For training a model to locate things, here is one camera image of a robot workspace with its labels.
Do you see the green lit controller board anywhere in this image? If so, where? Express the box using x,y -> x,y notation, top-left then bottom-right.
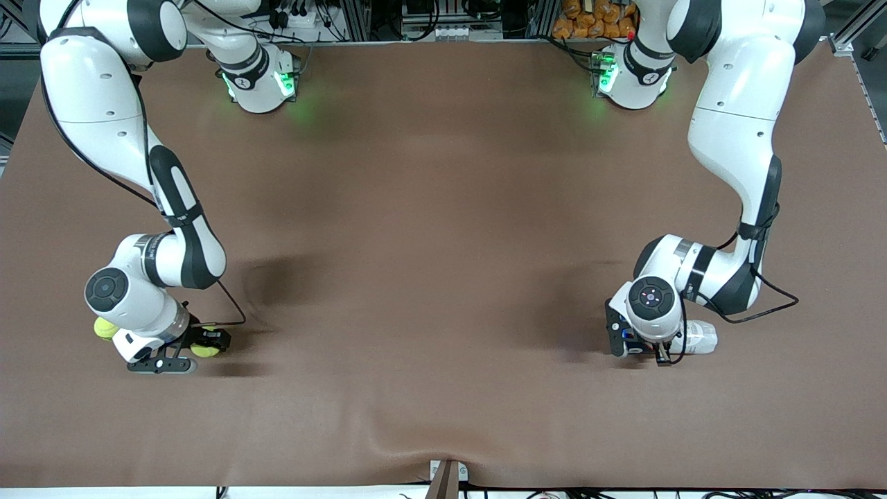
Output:
591,50 -> 617,96

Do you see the orange packets pile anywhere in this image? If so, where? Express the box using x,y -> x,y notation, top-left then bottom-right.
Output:
552,0 -> 638,40

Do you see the clear tennis ball can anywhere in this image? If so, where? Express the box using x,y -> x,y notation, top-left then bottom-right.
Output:
619,321 -> 719,358

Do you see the aluminium frame profile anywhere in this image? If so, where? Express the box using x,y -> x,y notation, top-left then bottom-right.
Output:
828,0 -> 887,146
0,0 -> 42,49

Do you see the white power strip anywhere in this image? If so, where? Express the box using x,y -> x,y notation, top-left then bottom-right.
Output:
274,7 -> 319,32

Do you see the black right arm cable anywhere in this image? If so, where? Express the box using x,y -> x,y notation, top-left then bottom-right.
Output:
38,28 -> 248,328

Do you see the aluminium frame post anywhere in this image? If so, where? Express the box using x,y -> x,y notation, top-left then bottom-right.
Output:
333,0 -> 403,42

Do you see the metal edge bracket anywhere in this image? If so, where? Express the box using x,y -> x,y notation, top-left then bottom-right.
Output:
425,459 -> 469,499

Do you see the white connector block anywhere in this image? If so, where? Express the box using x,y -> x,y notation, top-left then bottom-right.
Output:
402,24 -> 507,41

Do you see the brown table mat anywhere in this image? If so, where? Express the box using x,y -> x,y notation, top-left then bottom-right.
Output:
0,42 -> 887,489

